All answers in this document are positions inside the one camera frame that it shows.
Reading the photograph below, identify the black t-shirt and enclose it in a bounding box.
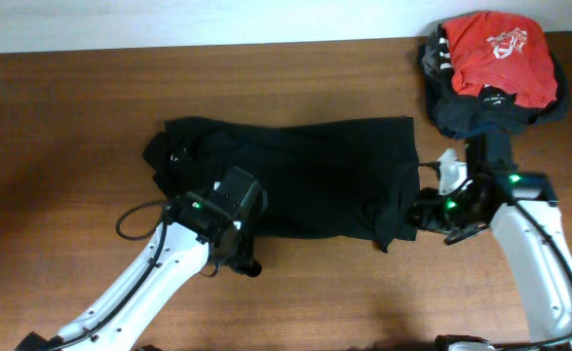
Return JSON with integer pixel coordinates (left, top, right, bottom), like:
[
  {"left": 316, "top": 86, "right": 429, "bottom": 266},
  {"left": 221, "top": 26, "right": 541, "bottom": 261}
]
[{"left": 142, "top": 117, "right": 420, "bottom": 250}]

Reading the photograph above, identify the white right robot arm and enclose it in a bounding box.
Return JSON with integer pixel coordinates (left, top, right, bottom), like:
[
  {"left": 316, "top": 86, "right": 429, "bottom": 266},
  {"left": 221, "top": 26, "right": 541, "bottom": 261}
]
[{"left": 405, "top": 133, "right": 572, "bottom": 350}]

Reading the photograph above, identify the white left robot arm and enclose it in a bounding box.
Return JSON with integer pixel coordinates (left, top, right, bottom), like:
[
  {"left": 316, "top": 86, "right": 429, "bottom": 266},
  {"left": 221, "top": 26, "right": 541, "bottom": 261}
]
[{"left": 17, "top": 168, "right": 267, "bottom": 351}]

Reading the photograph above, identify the navy blue garment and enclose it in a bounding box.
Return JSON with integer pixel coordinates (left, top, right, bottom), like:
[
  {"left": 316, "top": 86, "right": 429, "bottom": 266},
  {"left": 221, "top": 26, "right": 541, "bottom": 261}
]
[{"left": 438, "top": 122, "right": 507, "bottom": 140}]

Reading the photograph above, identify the dark grey shirt with logo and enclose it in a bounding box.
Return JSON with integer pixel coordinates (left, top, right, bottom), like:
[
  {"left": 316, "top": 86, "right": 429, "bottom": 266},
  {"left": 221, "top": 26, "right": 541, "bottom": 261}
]
[{"left": 416, "top": 32, "right": 570, "bottom": 134}]

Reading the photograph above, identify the black white striped garment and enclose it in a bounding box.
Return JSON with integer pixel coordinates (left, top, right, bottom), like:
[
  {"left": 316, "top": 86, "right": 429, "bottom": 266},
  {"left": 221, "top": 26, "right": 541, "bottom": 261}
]
[{"left": 438, "top": 24, "right": 453, "bottom": 72}]

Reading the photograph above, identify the red t-shirt with white logo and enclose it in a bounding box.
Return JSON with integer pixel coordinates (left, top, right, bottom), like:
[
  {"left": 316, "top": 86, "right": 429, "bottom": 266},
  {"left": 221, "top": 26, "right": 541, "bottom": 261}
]
[{"left": 442, "top": 11, "right": 557, "bottom": 108}]

